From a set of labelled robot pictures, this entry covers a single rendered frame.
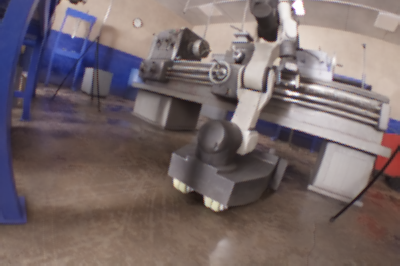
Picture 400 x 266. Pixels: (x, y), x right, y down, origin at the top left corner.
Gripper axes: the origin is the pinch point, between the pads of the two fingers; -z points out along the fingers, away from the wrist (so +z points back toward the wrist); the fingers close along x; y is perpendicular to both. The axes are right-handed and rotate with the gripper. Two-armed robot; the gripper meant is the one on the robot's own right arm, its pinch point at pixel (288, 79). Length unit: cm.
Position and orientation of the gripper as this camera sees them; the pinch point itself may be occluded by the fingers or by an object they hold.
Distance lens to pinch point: 85.2
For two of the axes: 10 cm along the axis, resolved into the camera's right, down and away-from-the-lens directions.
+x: 9.9, 1.1, -0.5
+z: 1.1, -9.9, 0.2
